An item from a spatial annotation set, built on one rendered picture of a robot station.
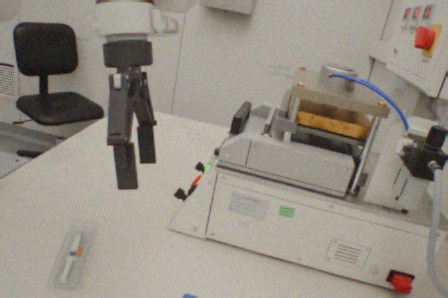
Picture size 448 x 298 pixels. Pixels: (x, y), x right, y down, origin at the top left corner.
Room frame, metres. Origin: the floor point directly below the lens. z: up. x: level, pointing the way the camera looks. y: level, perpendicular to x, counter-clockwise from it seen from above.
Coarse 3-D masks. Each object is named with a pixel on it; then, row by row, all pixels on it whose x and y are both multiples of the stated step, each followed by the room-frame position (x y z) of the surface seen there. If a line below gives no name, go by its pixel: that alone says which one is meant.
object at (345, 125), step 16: (288, 112) 0.66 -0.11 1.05; (304, 112) 0.66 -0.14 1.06; (320, 112) 0.68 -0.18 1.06; (336, 112) 0.71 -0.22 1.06; (352, 112) 0.74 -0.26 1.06; (304, 128) 0.66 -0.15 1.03; (320, 128) 0.65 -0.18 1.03; (336, 128) 0.65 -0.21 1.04; (352, 128) 0.64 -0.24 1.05; (368, 128) 0.64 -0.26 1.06
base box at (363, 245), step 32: (224, 192) 0.61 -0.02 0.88; (256, 192) 0.60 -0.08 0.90; (288, 192) 0.59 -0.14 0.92; (192, 224) 0.62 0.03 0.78; (224, 224) 0.61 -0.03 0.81; (256, 224) 0.60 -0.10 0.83; (288, 224) 0.59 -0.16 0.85; (320, 224) 0.58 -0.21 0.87; (352, 224) 0.57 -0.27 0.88; (384, 224) 0.56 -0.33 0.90; (416, 224) 0.55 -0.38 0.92; (288, 256) 0.59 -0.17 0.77; (320, 256) 0.58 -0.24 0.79; (352, 256) 0.57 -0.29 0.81; (384, 256) 0.56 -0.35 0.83; (416, 256) 0.55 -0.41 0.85; (416, 288) 0.54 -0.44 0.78
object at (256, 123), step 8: (272, 112) 0.79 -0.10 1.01; (248, 120) 0.82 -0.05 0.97; (256, 120) 0.84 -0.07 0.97; (264, 120) 0.85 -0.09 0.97; (272, 120) 0.86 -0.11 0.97; (240, 128) 0.75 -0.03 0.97; (248, 128) 0.76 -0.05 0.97; (256, 128) 0.77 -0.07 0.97; (264, 128) 0.70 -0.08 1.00; (272, 128) 0.80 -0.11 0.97; (232, 136) 0.69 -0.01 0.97; (280, 136) 0.75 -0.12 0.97; (352, 176) 0.63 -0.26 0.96; (360, 184) 0.63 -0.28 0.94
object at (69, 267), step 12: (72, 228) 0.54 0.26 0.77; (84, 228) 0.55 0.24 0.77; (96, 228) 0.55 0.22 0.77; (72, 240) 0.51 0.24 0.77; (84, 240) 0.51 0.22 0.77; (60, 252) 0.47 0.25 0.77; (72, 252) 0.47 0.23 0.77; (84, 252) 0.48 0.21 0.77; (60, 264) 0.44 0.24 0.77; (72, 264) 0.45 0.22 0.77; (84, 264) 0.45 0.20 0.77; (60, 276) 0.41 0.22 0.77; (72, 276) 0.42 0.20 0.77
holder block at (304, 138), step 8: (296, 136) 0.74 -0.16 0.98; (304, 136) 0.75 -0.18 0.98; (312, 136) 0.72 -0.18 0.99; (320, 136) 0.73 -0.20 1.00; (312, 144) 0.67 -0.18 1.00; (320, 144) 0.68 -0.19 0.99; (328, 144) 0.69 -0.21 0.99; (336, 144) 0.74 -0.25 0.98; (344, 144) 0.75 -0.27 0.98; (352, 144) 0.72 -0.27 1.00; (344, 152) 0.66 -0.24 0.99; (352, 152) 0.67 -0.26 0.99; (360, 152) 0.68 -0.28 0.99
